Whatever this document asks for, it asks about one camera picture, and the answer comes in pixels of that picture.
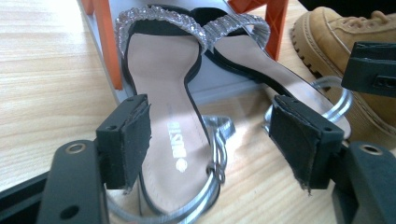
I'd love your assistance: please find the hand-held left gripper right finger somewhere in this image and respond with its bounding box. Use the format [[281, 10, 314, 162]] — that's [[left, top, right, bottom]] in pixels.
[[268, 94, 345, 195]]

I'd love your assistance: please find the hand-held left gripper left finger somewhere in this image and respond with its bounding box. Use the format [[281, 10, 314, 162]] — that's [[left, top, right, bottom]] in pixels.
[[95, 93, 152, 191]]

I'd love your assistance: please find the tan suede boot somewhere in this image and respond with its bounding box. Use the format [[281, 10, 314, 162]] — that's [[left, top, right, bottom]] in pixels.
[[290, 6, 396, 150]]

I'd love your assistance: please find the black silver-strap heeled sandal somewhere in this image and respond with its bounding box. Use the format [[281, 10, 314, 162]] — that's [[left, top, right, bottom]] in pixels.
[[106, 4, 237, 224], [190, 7, 354, 139]]

